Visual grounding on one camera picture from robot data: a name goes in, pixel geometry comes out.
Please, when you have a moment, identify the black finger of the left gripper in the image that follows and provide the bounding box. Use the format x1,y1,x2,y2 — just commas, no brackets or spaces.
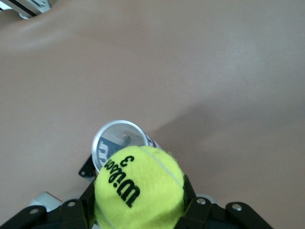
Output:
79,154,96,177

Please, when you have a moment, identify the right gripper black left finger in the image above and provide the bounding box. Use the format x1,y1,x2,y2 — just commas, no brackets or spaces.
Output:
0,181,96,229

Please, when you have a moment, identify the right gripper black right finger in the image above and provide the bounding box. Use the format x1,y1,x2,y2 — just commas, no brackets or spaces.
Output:
180,175,275,229

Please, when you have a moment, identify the white blue tennis ball can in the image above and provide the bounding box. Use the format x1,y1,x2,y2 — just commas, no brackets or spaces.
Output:
91,120,159,176

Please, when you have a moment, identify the yellow Wilson tennis ball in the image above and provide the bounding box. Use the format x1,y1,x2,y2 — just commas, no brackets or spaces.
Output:
93,145,185,229

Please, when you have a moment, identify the brown table cover mat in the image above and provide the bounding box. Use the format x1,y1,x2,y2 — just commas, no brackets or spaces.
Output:
0,0,305,229

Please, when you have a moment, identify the aluminium frame rail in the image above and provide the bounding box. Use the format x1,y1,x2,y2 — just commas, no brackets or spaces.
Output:
0,0,51,19

